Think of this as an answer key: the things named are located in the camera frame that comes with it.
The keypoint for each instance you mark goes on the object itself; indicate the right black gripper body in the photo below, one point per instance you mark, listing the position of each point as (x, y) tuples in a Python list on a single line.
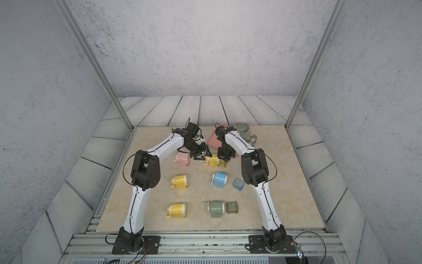
[(225, 152)]

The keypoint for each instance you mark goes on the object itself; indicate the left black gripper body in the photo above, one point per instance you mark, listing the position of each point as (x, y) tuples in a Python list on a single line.
[(197, 150)]

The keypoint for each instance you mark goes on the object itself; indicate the yellow sharpener back row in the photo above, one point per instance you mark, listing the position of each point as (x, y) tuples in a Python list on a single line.
[(214, 161)]

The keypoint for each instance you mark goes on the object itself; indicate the pink pencil sharpener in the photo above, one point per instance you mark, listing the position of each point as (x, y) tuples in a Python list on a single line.
[(182, 159)]

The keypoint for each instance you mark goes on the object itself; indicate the blue pencil sharpener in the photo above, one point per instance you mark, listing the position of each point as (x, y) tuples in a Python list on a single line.
[(219, 179)]

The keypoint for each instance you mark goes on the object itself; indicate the blue sharpener tray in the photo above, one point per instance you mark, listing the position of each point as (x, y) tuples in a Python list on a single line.
[(238, 184)]

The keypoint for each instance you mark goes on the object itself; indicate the green pencil sharpener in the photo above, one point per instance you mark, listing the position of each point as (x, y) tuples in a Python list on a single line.
[(216, 209)]

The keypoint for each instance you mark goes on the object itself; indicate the yellow sharpener front row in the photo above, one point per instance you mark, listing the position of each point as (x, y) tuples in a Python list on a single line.
[(177, 211)]

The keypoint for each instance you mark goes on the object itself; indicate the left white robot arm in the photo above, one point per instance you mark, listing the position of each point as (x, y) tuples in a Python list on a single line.
[(145, 175)]

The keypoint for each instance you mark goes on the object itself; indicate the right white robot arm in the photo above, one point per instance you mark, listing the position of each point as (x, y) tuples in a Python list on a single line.
[(255, 173)]

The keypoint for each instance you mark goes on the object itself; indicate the pink serving tray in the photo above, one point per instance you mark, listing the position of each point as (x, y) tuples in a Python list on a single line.
[(213, 141)]

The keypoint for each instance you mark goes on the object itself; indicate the green checkered cloth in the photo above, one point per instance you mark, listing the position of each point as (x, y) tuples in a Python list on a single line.
[(251, 139)]

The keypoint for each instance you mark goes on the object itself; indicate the ribbed grey cup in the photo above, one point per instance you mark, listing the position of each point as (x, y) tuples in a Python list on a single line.
[(244, 130)]

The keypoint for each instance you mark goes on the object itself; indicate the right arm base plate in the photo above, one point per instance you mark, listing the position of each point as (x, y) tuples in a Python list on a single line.
[(257, 245)]

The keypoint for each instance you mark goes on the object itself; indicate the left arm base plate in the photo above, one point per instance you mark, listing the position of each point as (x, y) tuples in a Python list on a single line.
[(147, 244)]

